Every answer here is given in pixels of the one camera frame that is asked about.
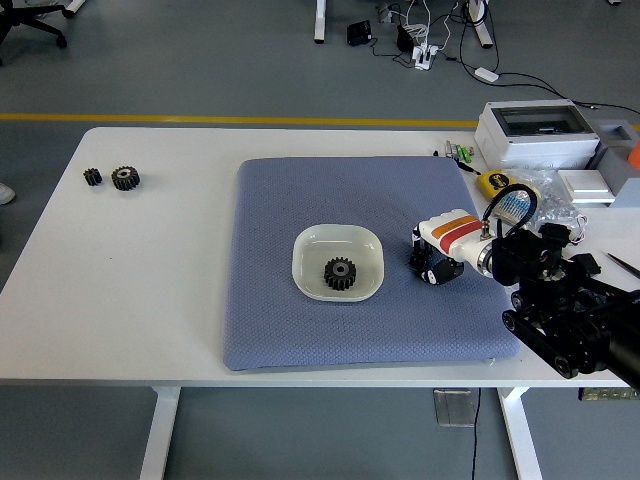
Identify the black tweezers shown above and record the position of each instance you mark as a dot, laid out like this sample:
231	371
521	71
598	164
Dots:
625	264

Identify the green white connectors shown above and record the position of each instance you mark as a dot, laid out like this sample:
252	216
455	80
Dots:
457	150

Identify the white square dish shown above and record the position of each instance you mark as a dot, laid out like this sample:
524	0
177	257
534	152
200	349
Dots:
310	250

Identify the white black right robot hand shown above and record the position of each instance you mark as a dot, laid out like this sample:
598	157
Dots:
452	235

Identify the orange object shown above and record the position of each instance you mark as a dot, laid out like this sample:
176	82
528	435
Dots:
635	156

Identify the white electrical enclosure box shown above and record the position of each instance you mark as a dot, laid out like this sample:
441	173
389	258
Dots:
535	142

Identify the white power strip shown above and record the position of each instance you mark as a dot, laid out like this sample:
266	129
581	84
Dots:
425	56

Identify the black box on floor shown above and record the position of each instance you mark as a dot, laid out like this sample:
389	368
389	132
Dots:
358	33

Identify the small black gear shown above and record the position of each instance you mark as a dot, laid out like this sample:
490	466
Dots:
416	261
92	177

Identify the large black gear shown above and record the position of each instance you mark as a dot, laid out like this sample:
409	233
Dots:
341	274
124	179

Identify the yellow tape measure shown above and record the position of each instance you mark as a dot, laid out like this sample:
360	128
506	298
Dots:
492	182

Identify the small black screwdriver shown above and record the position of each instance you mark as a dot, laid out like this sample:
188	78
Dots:
465	167

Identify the grey block box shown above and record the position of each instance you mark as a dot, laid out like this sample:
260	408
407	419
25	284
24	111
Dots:
615	160

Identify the white table leg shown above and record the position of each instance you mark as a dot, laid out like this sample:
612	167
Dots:
162	430
520	435

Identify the person's white shoe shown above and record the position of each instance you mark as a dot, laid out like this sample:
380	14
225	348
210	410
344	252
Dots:
5	194

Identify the black office chair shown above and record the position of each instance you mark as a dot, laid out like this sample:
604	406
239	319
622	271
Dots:
27	22

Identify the small black servo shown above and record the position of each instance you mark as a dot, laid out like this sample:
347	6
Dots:
556	232
589	264

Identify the clear plastic parts bag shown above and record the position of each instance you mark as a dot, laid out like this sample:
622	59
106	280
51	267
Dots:
555	200

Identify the grey metal floor plate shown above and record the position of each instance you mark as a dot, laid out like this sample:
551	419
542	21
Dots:
454	407

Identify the white desk leg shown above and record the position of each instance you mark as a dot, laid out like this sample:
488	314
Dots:
320	20
481	25

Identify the green circuit board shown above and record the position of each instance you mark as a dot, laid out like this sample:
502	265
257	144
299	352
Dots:
607	394

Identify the blue resistor roll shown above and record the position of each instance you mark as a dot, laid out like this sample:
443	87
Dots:
515	204

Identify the white power adapter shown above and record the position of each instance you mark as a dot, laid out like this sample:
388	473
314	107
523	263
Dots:
486	74

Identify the light blue box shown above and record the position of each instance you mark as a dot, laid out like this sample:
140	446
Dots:
629	195

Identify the blue-grey quilted mat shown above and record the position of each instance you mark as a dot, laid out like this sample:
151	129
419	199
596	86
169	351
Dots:
310	200

